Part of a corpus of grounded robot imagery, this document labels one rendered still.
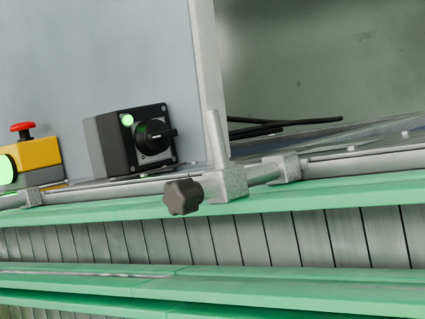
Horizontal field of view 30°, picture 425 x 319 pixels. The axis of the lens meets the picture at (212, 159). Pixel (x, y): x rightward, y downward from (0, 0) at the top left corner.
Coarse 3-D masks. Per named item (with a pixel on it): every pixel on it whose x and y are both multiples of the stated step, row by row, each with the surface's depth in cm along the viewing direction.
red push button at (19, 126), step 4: (16, 124) 120; (20, 124) 119; (24, 124) 119; (28, 124) 120; (32, 124) 120; (12, 128) 120; (16, 128) 119; (20, 128) 119; (24, 128) 119; (28, 128) 121; (20, 132) 121; (24, 132) 120; (28, 132) 121; (20, 136) 121; (24, 136) 120; (28, 136) 121
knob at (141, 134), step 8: (144, 120) 96; (152, 120) 95; (160, 120) 96; (136, 128) 95; (144, 128) 94; (152, 128) 95; (160, 128) 95; (168, 128) 96; (136, 136) 95; (144, 136) 94; (152, 136) 93; (160, 136) 94; (168, 136) 94; (176, 136) 95; (136, 144) 95; (144, 144) 94; (152, 144) 94; (160, 144) 95; (168, 144) 96; (144, 152) 95; (152, 152) 95; (160, 152) 95
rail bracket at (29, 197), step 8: (24, 192) 101; (32, 192) 101; (40, 192) 102; (0, 200) 99; (8, 200) 100; (16, 200) 100; (24, 200) 101; (32, 200) 101; (40, 200) 102; (0, 208) 99; (8, 208) 100; (24, 208) 102
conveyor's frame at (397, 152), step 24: (336, 144) 75; (360, 144) 68; (384, 144) 64; (408, 144) 59; (168, 168) 94; (192, 168) 84; (312, 168) 66; (336, 168) 64; (360, 168) 62; (384, 168) 61; (408, 168) 59; (48, 192) 101; (72, 192) 96; (96, 192) 92; (120, 192) 88; (144, 192) 85
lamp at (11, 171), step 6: (0, 156) 118; (6, 156) 118; (0, 162) 117; (6, 162) 117; (12, 162) 117; (0, 168) 116; (6, 168) 117; (12, 168) 117; (0, 174) 116; (6, 174) 117; (12, 174) 117; (0, 180) 117; (6, 180) 117; (12, 180) 118
